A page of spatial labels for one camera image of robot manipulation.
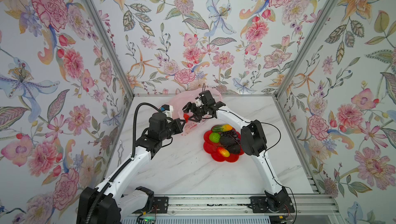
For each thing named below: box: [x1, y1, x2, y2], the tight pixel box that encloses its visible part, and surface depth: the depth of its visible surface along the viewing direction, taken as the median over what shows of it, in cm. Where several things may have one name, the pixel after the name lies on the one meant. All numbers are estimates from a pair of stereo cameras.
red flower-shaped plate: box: [203, 124, 245, 163], surface depth 93 cm
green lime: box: [208, 132, 221, 143], surface depth 93 cm
